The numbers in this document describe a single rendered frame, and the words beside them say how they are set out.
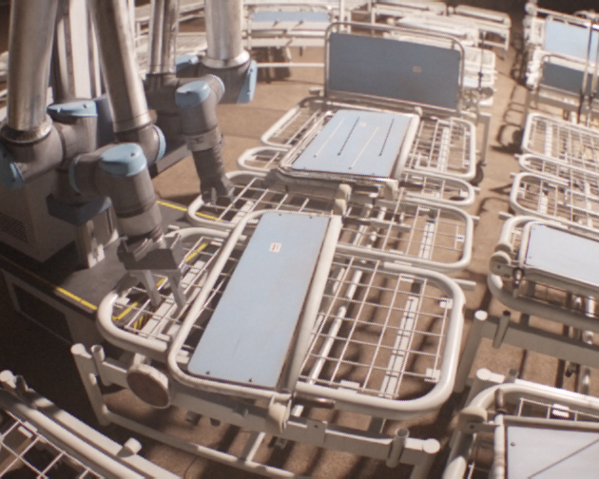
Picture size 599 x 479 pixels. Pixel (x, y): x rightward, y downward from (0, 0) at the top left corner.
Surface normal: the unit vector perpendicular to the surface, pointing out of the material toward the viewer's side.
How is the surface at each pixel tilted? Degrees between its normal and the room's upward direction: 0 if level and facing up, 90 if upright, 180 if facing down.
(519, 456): 5
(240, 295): 1
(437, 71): 90
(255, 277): 1
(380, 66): 90
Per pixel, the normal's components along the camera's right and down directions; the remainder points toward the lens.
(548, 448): 0.03, -0.90
